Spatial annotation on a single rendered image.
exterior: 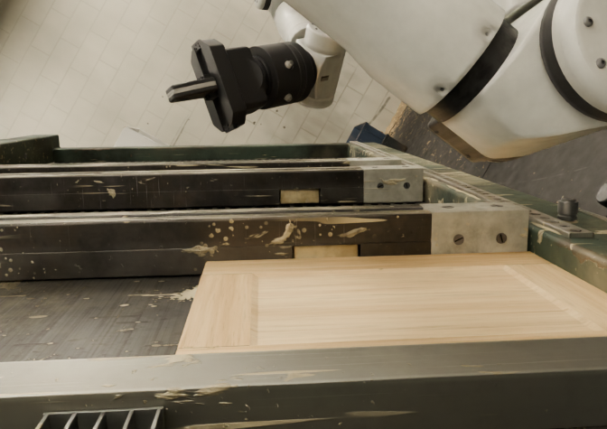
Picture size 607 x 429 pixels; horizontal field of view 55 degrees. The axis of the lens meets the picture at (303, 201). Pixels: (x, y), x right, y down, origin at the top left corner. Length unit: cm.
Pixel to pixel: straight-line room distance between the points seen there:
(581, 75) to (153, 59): 569
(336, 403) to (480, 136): 18
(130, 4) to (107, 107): 100
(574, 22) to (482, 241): 48
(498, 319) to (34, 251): 52
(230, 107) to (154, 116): 513
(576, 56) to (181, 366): 29
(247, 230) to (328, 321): 22
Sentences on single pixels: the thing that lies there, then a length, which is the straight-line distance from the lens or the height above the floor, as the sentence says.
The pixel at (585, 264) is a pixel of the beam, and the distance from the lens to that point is 68.
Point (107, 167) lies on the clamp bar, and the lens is 140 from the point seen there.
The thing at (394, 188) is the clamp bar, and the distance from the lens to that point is 121.
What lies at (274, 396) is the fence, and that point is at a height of 118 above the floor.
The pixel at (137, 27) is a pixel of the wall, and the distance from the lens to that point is 600.
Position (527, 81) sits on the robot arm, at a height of 116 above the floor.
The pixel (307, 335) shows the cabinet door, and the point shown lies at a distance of 50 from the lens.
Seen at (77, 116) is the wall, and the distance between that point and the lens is 602.
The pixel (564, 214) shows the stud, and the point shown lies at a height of 86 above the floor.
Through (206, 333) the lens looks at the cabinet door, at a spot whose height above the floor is 122.
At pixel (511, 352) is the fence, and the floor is 105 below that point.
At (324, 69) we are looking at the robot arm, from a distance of 87.
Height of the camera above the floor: 128
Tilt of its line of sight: 9 degrees down
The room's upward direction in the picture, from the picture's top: 61 degrees counter-clockwise
